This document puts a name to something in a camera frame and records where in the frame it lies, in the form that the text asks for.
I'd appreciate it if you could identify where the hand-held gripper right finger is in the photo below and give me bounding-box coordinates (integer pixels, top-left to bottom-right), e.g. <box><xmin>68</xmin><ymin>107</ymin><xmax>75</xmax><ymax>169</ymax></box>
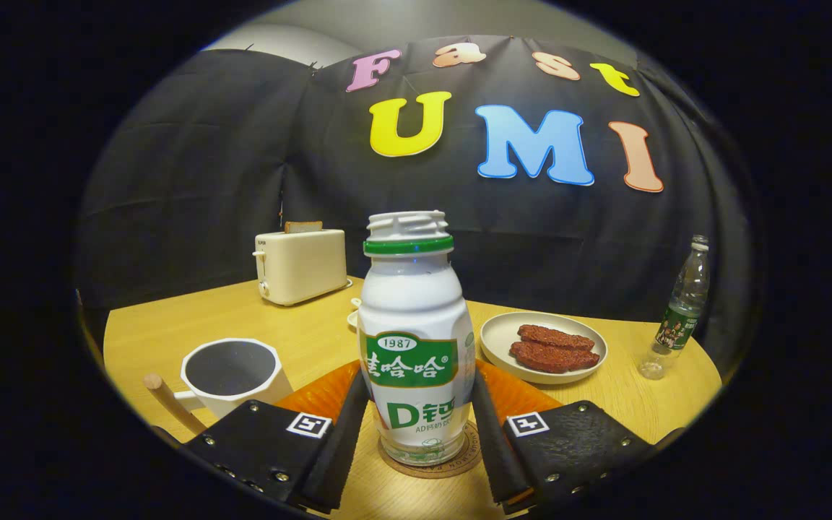
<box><xmin>470</xmin><ymin>359</ymin><xmax>666</xmax><ymax>515</ymax></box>

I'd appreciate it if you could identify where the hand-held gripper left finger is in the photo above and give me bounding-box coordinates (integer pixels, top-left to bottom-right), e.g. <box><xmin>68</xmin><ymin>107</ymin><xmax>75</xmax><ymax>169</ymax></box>
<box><xmin>170</xmin><ymin>359</ymin><xmax>372</xmax><ymax>515</ymax></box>

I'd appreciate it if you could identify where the round cork coaster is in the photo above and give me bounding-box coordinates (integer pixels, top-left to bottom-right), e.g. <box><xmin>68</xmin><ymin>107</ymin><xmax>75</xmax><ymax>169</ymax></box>
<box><xmin>377</xmin><ymin>421</ymin><xmax>493</xmax><ymax>480</ymax></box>

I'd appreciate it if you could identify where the white cup wooden handle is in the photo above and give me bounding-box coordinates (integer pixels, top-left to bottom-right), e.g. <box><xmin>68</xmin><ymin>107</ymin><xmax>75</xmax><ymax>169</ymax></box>
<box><xmin>143</xmin><ymin>338</ymin><xmax>294</xmax><ymax>436</ymax></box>

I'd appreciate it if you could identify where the white juice bottle green label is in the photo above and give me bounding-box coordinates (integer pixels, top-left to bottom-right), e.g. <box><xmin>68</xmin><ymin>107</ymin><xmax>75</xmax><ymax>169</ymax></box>
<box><xmin>357</xmin><ymin>210</ymin><xmax>477</xmax><ymax>467</ymax></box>

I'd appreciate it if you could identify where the clear plastic water bottle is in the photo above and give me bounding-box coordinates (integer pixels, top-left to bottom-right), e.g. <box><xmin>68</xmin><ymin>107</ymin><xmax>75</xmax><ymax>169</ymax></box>
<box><xmin>638</xmin><ymin>235</ymin><xmax>711</xmax><ymax>381</ymax></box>

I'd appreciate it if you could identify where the beige round plate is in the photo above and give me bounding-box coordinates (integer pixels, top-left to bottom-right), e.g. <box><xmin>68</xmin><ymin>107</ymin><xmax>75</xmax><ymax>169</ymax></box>
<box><xmin>479</xmin><ymin>311</ymin><xmax>609</xmax><ymax>385</ymax></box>

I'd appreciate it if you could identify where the red meat strip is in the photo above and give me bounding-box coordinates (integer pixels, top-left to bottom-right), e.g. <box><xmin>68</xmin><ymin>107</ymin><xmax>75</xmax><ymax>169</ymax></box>
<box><xmin>508</xmin><ymin>341</ymin><xmax>601</xmax><ymax>374</ymax></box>
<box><xmin>517</xmin><ymin>324</ymin><xmax>596</xmax><ymax>352</ymax></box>

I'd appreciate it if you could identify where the wooden table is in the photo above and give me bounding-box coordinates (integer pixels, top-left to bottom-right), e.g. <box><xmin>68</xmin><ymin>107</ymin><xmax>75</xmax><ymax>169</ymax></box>
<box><xmin>102</xmin><ymin>276</ymin><xmax>724</xmax><ymax>520</ymax></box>

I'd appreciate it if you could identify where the cream toaster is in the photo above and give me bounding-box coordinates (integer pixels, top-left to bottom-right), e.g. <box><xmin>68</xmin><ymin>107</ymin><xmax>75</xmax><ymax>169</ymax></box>
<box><xmin>253</xmin><ymin>229</ymin><xmax>352</xmax><ymax>307</ymax></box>

